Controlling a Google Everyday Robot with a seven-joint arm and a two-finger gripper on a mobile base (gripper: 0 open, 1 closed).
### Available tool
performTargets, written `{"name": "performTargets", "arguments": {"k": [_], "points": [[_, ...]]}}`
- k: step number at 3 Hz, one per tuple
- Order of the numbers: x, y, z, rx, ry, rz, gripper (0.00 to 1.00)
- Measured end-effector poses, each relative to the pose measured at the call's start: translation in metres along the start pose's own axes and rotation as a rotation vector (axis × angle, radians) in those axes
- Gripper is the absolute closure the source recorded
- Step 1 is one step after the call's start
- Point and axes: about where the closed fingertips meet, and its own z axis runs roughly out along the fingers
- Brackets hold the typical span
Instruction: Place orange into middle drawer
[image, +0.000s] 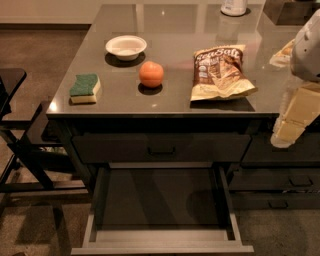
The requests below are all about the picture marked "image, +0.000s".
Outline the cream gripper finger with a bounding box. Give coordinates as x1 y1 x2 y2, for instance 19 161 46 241
284 83 320 126
275 121 305 144

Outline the orange fruit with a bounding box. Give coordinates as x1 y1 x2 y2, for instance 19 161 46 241
139 61 164 88

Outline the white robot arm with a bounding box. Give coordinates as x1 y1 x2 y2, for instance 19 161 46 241
269 10 320 148

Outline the right top drawer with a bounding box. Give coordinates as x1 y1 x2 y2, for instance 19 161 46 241
242 133 320 166

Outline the right middle drawer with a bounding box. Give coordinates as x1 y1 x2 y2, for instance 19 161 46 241
229 168 320 192

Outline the grey drawer cabinet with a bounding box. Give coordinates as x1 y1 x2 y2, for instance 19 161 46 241
45 3 320 256

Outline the open middle drawer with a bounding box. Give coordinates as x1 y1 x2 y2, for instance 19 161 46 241
71 167 254 256

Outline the closed top drawer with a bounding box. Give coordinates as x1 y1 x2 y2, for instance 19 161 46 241
72 133 251 164

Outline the sea salt chip bag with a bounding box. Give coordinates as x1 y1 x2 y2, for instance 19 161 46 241
191 45 257 101

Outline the white container on counter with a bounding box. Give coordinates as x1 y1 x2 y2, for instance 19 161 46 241
221 0 247 17

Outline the white paper bowl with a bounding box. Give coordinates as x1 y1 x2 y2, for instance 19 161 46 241
105 35 147 61

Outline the green yellow sponge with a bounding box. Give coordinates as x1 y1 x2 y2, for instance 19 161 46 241
69 73 101 104

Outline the dark wooden chair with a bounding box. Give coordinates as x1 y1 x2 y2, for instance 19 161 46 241
0 68 85 193

